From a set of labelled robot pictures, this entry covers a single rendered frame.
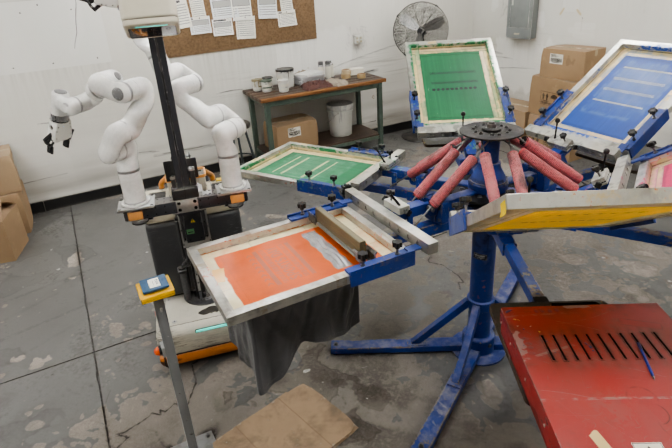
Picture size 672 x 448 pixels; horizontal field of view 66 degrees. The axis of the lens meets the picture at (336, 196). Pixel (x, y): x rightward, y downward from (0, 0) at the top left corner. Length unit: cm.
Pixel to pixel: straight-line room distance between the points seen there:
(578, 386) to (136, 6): 191
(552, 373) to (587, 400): 10
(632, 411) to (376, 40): 570
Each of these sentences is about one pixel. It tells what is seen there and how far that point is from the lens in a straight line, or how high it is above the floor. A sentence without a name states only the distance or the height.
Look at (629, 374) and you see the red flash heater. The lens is 154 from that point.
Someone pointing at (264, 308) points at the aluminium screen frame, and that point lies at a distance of 190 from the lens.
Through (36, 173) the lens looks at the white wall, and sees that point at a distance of 584.
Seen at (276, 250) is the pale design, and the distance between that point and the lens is 229.
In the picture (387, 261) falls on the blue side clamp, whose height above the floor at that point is 100.
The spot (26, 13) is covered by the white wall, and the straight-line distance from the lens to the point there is 559.
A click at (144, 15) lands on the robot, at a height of 194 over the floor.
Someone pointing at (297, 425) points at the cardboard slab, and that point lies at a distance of 280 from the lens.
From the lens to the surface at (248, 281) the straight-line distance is 210.
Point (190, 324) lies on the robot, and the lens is 312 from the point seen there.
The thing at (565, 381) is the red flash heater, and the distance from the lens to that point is 147.
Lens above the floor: 207
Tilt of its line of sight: 24 degrees down
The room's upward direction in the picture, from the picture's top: 4 degrees counter-clockwise
